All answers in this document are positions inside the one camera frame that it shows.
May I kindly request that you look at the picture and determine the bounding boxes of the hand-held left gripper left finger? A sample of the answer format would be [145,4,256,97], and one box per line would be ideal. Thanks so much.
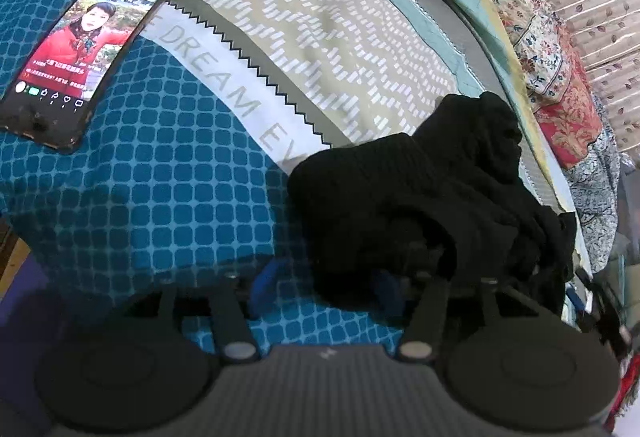
[120,259,280,366]

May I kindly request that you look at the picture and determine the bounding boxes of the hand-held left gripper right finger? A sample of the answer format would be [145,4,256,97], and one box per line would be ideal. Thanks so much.
[372,242,556,364]

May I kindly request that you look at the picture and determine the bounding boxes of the black pants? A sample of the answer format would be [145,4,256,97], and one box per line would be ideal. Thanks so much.
[289,92,581,325]

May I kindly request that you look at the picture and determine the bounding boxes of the patterned bed sheet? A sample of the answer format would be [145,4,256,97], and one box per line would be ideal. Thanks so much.
[0,0,586,368]

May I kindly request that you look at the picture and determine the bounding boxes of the purple cloth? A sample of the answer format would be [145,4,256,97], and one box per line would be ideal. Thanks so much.
[0,252,71,423]

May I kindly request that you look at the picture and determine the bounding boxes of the floral patchwork quilt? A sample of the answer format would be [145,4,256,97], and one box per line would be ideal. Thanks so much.
[435,0,623,273]

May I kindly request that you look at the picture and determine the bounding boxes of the black smartphone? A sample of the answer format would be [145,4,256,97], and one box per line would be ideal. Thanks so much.
[0,0,172,154]

